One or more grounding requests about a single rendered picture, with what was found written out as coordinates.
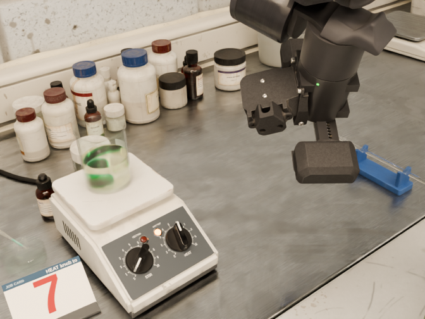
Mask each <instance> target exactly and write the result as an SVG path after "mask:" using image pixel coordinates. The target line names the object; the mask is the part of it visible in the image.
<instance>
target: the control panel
mask: <svg viewBox="0 0 425 319"><path fill-rule="evenodd" d="M176 222H180V223H181V224H182V226H183V228H185V229H186V230H188V231H189V233H190V235H191V237H192V243H191V245H190V247H189V248H188V249H187V250H186V251H183V252H176V251H174V250H172V249H170V248H169V246H168V245H167V243H166V234H167V233H168V231H169V230H170V229H171V228H173V227H174V225H175V223H176ZM156 229H159V230H160V231H161V234H160V235H156V234H155V233H154V231H155V230H156ZM143 236H145V237H146V238H147V242H141V241H140V238H141V237H143ZM145 243H146V244H148V245H149V252H150V253H151V254H152V257H153V265H152V267H151V269H150V270H149V271H148V272H146V273H143V274H136V273H133V272H131V271H130V270H129V269H128V268H127V266H126V262H125V259H126V256H127V254H128V252H129V251H130V250H131V249H133V248H135V247H142V244H145ZM101 248H102V250H103V252H104V254H105V255H106V257H107V259H108V260H109V262H110V264H111V266H112V267H113V269H114V270H115V272H116V274H117V276H118V277H119V279H120V280H121V283H122V284H123V286H124V287H125V289H126V291H127V293H128V294H129V296H130V297H131V299H132V300H136V299H137V298H139V297H140V296H143V295H144V294H146V293H148V292H149V291H151V290H153V289H155V288H156V287H158V286H159V285H161V284H163V283H165V282H166V281H168V280H170V279H171V278H173V277H175V276H177V275H178V274H180V273H181V272H184V271H185V270H187V269H189V268H190V267H192V266H194V265H196V264H197V263H199V262H200V261H202V260H204V259H206V258H207V257H209V256H211V255H212V254H213V253H214V251H213V250H212V248H211V247H210V245H209V244H208V243H207V241H206V240H205V238H204V236H203V235H202V234H201V232H200V230H199V229H198V228H197V226H196V224H195V223H194V221H193V220H192V219H191V217H190V216H189V214H188V213H187V211H186V210H185V208H184V207H183V206H181V207H179V208H177V209H175V210H173V211H171V212H169V213H167V214H165V215H163V216H161V217H159V218H157V219H155V220H153V221H151V222H149V223H147V224H145V225H143V226H141V227H139V228H137V229H135V230H133V231H131V232H129V233H127V234H125V235H123V236H121V237H119V238H117V239H115V240H113V241H111V242H109V243H107V244H105V245H103V246H102V247H101Z"/></svg>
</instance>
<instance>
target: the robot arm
mask: <svg viewBox="0 0 425 319"><path fill-rule="evenodd" d="M374 1H375V0H230V15H231V17H232V18H233V19H235V20H237V21H239V22H240V23H242V24H244V25H246V26H248V27H250V28H252V29H254V30H256V31H257V32H259V33H261V34H263V35H265V36H266V37H269V38H270V39H272V40H274V41H276V42H278V43H280V44H281V48H280V58H281V68H272V69H268V70H264V71H261V72H257V73H253V74H250V75H246V76H244V77H243V78H242V79H241V81H240V90H241V96H242V106H243V108H244V110H245V113H246V115H247V121H248V126H249V128H256V130H257V132H258V134H259V135H269V134H275V133H278V132H282V131H284V129H286V121H288V120H291V119H292V118H293V124H294V125H300V126H302V125H306V124H307V121H310V122H313V126H314V134H315V138H316V141H301V142H298V143H297V145H296V146H295V149H294V151H291V152H292V162H293V170H294V172H295V177H296V180H297V181H298V183H300V184H349V183H353V182H354V181H355V180H356V178H357V176H358V174H359V172H360V169H359V164H358V160H357V155H356V151H355V147H354V145H353V143H352V142H351V141H340V140H339V136H338V130H337V126H336V120H335V118H348V116H349V113H350V109H349V106H348V100H347V98H348V95H349V92H358V90H359V87H360V82H359V78H358V74H357V70H358V68H359V65H360V61H361V59H362V56H363V54H364V51H367V52H369V53H371V54H373V55H375V56H377V55H379V54H380V53H381V51H382V50H383V49H384V48H385V47H386V46H387V44H388V43H389V42H390V41H391V40H392V38H393V37H394V36H395V35H396V34H397V30H396V28H395V27H394V25H393V24H392V22H390V21H389V20H388V19H387V18H386V15H385V13H384V12H383V11H381V12H379V13H372V12H370V11H368V10H366V9H364V8H362V7H364V6H367V5H368V4H371V3H372V2H374ZM305 29H306V30H305ZM304 30H305V35H304V38H303V39H297V38H298V37H299V36H300V35H301V34H302V33H303V32H304ZM290 37H291V38H292V39H289V38H290Z"/></svg>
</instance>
